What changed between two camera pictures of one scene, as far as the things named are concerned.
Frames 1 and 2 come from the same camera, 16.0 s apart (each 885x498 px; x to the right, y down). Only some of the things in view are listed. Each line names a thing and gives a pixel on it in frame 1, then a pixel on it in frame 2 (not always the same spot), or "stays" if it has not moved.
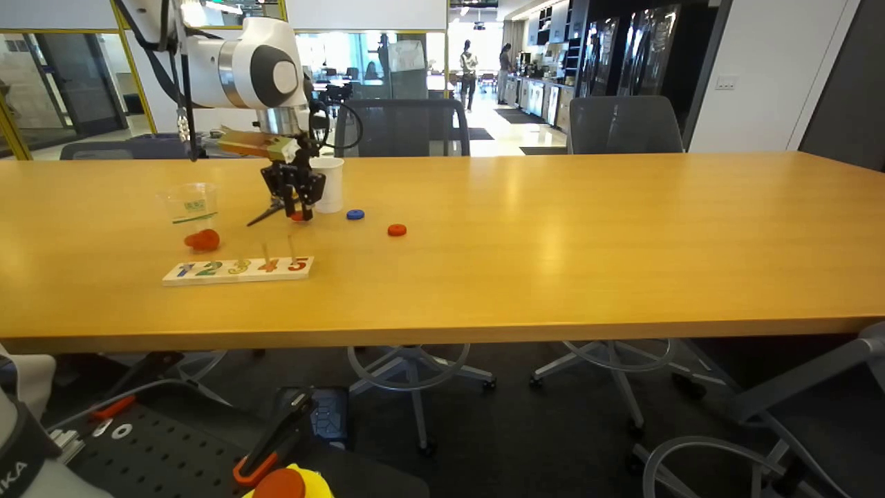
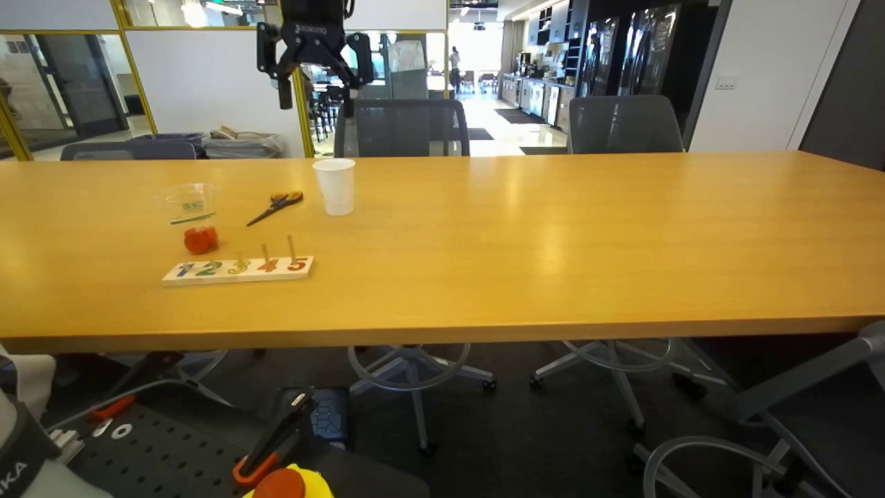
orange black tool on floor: [279, 439] stays
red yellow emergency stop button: [291, 483] stays
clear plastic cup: [194, 212] stays
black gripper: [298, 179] → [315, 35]
